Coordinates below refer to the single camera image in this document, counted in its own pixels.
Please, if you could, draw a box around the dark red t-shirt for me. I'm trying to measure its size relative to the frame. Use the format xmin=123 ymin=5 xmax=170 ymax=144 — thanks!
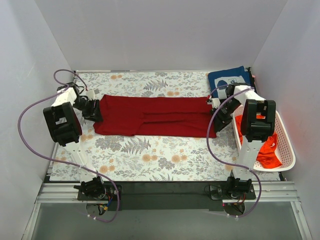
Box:
xmin=93 ymin=94 xmax=217 ymax=138

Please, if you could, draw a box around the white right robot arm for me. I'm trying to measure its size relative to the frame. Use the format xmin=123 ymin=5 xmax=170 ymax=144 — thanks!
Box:
xmin=206 ymin=83 xmax=276 ymax=199

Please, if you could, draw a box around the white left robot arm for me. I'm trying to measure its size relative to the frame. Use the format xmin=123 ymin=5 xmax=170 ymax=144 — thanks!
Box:
xmin=43 ymin=82 xmax=107 ymax=200

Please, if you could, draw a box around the black folded t-shirt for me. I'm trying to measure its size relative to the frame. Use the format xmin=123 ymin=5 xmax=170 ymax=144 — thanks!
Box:
xmin=247 ymin=69 xmax=257 ymax=94

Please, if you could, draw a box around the floral patterned table cloth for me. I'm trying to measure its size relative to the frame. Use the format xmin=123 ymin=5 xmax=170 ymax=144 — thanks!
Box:
xmin=49 ymin=71 xmax=281 ymax=182

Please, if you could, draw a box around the orange t-shirt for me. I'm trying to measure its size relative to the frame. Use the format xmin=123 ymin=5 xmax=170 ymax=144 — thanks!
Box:
xmin=235 ymin=115 xmax=283 ymax=169

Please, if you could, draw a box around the white plastic laundry basket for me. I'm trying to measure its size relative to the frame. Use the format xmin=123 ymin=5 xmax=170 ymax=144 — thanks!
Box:
xmin=231 ymin=105 xmax=296 ymax=172

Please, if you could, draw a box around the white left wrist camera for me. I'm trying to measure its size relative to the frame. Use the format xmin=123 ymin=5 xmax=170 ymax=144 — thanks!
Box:
xmin=85 ymin=88 xmax=100 ymax=100

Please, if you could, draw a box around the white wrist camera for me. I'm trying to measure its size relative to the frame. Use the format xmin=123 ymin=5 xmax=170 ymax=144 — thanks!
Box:
xmin=206 ymin=97 xmax=221 ymax=109
xmin=85 ymin=88 xmax=100 ymax=100

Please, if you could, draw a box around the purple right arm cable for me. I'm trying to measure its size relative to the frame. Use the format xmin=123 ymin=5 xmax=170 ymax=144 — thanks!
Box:
xmin=206 ymin=84 xmax=263 ymax=219

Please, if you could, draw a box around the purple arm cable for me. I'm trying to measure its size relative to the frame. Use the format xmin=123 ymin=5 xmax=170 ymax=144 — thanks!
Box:
xmin=206 ymin=84 xmax=263 ymax=219
xmin=17 ymin=69 xmax=123 ymax=223

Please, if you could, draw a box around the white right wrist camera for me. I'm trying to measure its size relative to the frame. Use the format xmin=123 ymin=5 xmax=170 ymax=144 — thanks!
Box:
xmin=206 ymin=97 xmax=221 ymax=109

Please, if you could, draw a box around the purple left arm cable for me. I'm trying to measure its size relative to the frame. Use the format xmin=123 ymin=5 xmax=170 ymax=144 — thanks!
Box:
xmin=17 ymin=69 xmax=123 ymax=223

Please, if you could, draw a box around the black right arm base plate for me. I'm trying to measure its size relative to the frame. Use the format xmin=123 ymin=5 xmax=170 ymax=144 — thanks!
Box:
xmin=203 ymin=181 xmax=257 ymax=201

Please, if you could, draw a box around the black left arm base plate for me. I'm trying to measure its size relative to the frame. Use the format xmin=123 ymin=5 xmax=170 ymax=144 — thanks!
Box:
xmin=76 ymin=184 xmax=122 ymax=201

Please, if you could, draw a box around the aluminium frame rail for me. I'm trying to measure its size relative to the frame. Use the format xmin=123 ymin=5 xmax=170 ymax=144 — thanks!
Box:
xmin=36 ymin=181 xmax=300 ymax=203

